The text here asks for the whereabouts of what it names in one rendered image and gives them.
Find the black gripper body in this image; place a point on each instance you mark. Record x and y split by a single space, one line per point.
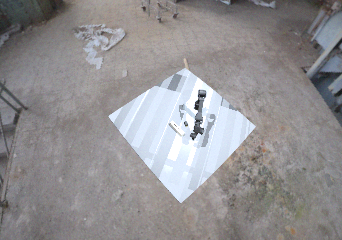
193 135

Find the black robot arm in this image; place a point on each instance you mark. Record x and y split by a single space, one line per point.
198 106

